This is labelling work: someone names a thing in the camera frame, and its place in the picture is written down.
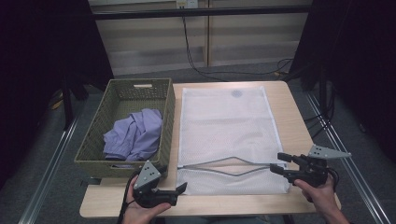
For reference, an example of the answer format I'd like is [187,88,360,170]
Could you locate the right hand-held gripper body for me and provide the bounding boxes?
[286,144,352,189]

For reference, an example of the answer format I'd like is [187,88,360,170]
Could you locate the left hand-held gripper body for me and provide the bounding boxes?
[133,160,179,209]

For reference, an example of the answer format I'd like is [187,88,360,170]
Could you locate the purple shirt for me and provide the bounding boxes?
[102,107,164,162]

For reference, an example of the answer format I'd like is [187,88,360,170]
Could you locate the olive woven basket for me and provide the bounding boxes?
[74,77,176,180]

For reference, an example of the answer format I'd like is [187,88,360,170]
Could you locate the white mesh laundry bag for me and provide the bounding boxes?
[176,86,291,196]

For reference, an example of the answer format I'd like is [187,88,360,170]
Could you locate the person's right hand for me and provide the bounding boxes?
[293,176,341,217]

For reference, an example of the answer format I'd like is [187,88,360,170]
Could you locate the person's left hand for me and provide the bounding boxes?
[122,176,172,224]

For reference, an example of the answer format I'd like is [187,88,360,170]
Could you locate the black metal stand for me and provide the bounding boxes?
[60,73,77,131]

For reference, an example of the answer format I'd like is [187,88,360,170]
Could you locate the black curtain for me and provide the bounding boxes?
[289,0,396,164]
[0,0,115,189]

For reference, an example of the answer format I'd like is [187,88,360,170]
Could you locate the black horizontal bar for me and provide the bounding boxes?
[92,5,313,21]

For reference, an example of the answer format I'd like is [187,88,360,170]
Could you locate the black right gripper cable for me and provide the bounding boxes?
[326,167,340,191]

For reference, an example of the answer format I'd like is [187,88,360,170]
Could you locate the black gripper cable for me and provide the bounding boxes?
[326,167,340,191]
[117,172,140,224]

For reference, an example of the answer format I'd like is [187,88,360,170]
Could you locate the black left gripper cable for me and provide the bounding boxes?
[117,172,140,224]

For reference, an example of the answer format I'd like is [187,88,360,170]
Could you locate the metal floor rail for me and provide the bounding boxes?
[305,92,389,224]
[18,114,82,224]

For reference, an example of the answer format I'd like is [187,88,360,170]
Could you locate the black floor cables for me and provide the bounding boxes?
[304,87,336,139]

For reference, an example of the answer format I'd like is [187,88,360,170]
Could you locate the long black hanging cable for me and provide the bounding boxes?
[181,16,294,82]

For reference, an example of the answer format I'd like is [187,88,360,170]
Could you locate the white wall outlet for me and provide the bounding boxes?
[176,0,200,9]

